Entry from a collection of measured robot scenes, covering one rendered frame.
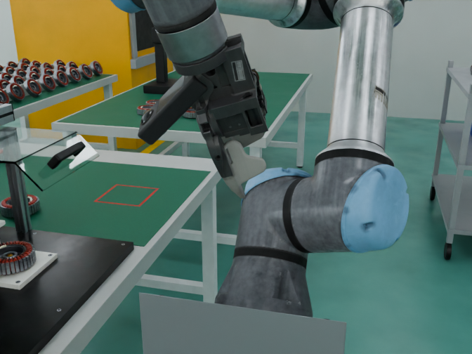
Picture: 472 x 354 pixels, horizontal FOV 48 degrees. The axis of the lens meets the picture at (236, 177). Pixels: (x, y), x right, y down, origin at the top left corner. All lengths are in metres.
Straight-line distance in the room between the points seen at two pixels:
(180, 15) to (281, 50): 5.55
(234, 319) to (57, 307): 0.55
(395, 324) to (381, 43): 1.78
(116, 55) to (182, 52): 4.09
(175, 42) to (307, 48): 5.50
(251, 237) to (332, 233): 0.13
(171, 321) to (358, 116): 0.39
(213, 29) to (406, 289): 2.28
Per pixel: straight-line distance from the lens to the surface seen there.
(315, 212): 0.74
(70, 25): 4.87
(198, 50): 0.60
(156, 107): 0.68
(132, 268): 1.33
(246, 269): 0.78
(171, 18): 0.59
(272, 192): 0.80
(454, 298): 2.75
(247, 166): 0.68
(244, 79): 0.64
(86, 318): 1.17
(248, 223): 0.81
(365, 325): 2.45
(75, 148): 1.23
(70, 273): 1.30
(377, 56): 0.85
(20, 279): 1.29
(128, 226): 1.54
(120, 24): 4.64
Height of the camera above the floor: 1.40
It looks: 20 degrees down
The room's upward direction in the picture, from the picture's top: straight up
